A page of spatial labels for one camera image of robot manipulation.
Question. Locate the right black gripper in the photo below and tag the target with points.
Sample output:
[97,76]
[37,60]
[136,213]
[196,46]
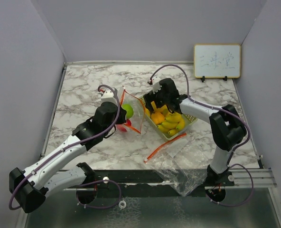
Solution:
[149,98]

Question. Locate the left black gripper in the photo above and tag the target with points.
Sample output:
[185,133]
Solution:
[122,113]

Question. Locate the red apple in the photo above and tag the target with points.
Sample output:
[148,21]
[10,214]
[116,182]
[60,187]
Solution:
[122,127]

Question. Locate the green apple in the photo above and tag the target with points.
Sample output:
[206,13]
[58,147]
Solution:
[129,110]

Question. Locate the orange yellow bell pepper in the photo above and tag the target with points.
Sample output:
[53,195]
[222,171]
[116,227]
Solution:
[157,117]

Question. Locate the green plastic basket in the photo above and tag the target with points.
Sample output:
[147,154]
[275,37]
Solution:
[189,120]

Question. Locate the clear zip bag red zipper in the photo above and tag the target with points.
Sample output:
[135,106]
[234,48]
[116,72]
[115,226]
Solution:
[139,109]

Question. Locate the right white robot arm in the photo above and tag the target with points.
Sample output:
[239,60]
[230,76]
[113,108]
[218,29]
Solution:
[227,127]

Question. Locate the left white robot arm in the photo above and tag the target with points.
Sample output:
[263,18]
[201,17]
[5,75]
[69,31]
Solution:
[31,186]

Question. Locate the yellow banana bunch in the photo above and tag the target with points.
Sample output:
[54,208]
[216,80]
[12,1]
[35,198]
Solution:
[173,124]

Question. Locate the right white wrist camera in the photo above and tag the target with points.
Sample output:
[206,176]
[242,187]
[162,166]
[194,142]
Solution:
[154,83]

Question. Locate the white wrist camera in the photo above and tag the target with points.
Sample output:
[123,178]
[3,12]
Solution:
[154,83]
[108,95]

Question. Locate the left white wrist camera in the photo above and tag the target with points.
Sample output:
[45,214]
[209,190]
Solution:
[108,95]

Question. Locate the small whiteboard wooden frame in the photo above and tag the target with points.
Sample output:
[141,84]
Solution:
[217,61]

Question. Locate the black mounting rail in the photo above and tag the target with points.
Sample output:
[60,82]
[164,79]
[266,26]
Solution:
[150,183]

